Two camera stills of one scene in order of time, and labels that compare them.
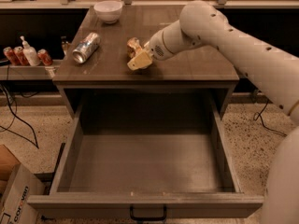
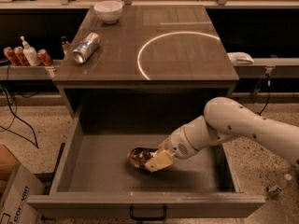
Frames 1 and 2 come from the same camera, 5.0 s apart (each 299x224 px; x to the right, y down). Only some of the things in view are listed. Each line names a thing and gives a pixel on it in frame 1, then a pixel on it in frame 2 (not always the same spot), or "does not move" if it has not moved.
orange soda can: x=134 y=47 to x=139 y=156
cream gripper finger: x=140 y=61 to x=162 y=161
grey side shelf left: x=28 y=73 does not move
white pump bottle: x=31 y=53 does not move
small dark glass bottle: x=64 y=45 does not move
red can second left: x=21 y=55 does not move
